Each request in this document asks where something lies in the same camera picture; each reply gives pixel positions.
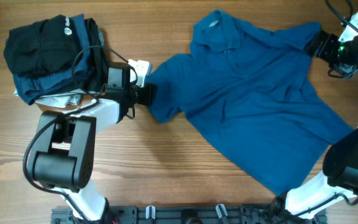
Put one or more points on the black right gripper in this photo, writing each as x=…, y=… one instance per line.
x=330, y=41

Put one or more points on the black folded garment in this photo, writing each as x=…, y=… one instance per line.
x=44, y=47
x=98, y=62

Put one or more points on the navy folded garment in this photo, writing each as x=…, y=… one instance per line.
x=30, y=89

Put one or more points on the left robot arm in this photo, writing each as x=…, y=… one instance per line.
x=60, y=158

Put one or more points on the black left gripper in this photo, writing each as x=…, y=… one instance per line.
x=148, y=91

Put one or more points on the black bottom folded garment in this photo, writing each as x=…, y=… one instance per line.
x=98, y=62

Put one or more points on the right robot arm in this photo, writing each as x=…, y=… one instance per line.
x=338, y=179

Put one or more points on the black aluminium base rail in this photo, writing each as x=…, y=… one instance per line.
x=245, y=214

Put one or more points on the blue polo shirt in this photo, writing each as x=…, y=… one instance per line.
x=246, y=90

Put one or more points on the light grey folded garment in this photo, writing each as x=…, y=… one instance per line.
x=61, y=100

